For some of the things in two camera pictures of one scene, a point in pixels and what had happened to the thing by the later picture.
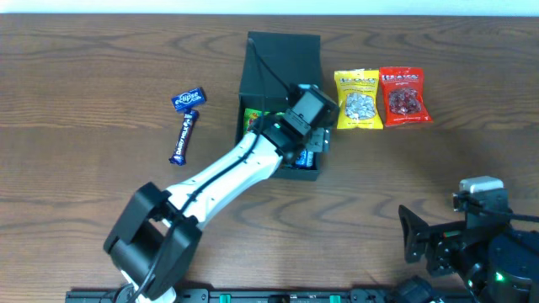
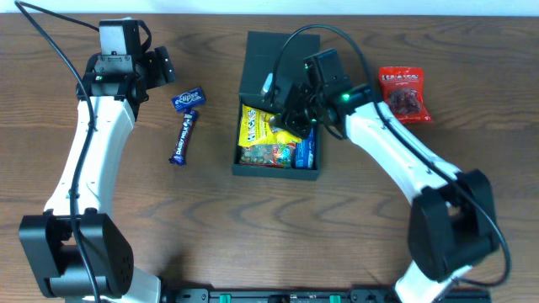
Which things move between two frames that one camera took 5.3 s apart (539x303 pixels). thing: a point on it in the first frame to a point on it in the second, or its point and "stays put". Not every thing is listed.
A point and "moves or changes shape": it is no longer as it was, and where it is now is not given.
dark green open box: (274, 63) stays put
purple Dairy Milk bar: (184, 137) stays put
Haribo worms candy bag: (251, 114) moves or changes shape
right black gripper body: (432, 242) to (292, 113)
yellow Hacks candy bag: (359, 106) moves or changes shape
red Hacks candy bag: (402, 96) stays put
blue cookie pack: (306, 159) stays put
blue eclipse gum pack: (189, 98) stays put
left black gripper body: (318, 140) to (116, 64)
